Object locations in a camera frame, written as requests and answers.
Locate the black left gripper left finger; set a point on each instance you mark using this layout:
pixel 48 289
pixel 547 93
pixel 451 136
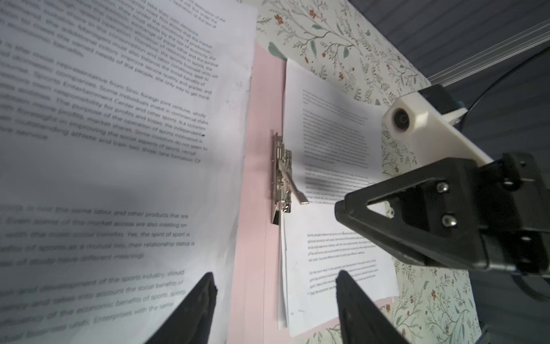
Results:
pixel 191 321

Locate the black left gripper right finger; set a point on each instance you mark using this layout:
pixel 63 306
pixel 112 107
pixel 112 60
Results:
pixel 360 319

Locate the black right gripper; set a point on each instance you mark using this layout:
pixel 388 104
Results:
pixel 428 217

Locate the pink file folder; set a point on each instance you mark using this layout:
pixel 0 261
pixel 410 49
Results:
pixel 258 299

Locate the printed white paper sheet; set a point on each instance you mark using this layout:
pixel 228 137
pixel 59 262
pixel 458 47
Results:
pixel 122 137

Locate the silver metal folder clip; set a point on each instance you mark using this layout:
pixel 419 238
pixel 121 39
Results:
pixel 283 185

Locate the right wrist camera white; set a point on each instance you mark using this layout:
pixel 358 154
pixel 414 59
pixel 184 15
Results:
pixel 425 122

